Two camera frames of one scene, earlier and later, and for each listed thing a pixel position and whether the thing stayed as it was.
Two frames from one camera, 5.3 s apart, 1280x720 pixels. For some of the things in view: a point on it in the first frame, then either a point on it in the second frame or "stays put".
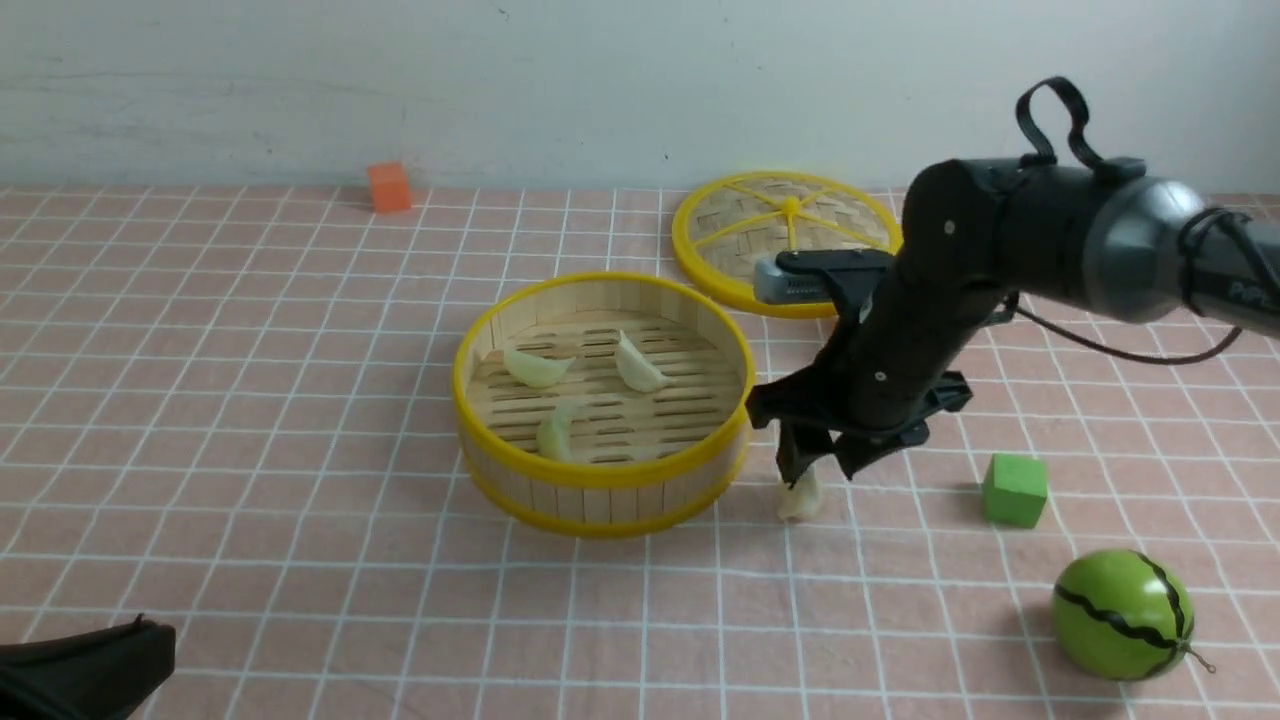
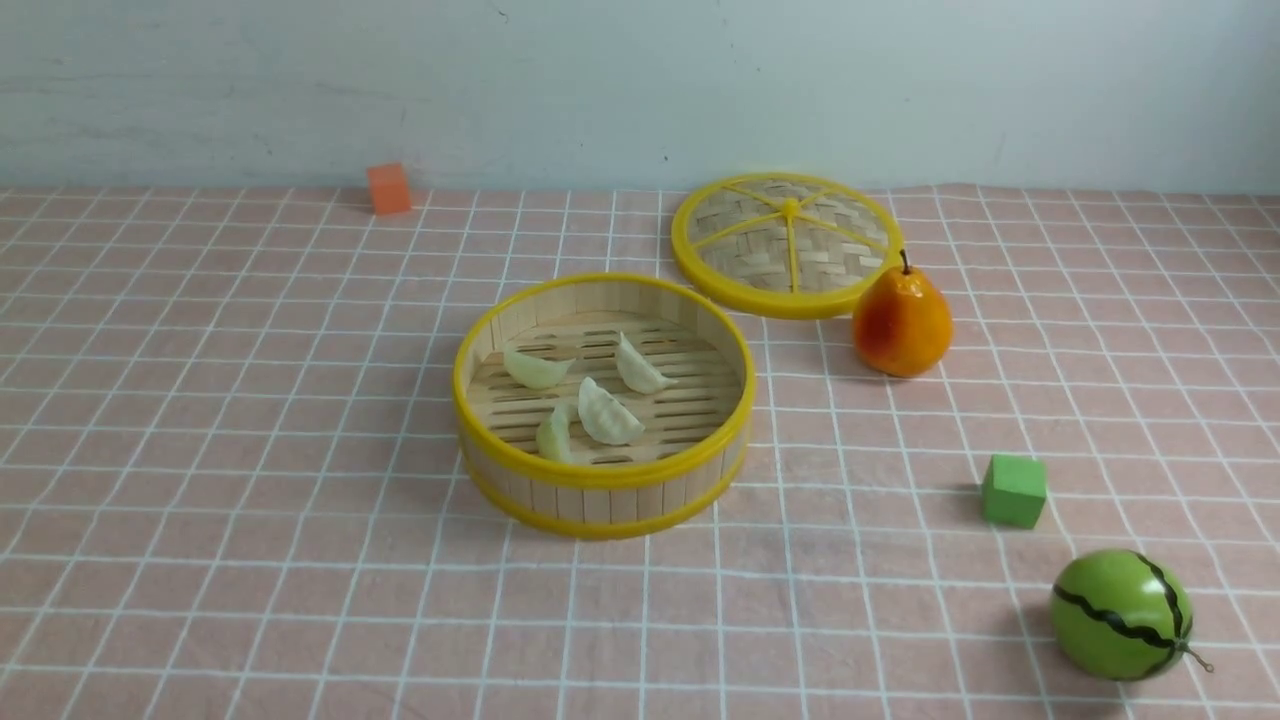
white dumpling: [804, 498] to [604, 418]
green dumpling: [535, 371] stays put
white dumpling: [635, 369] stays put
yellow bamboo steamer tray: [596, 404] stays put
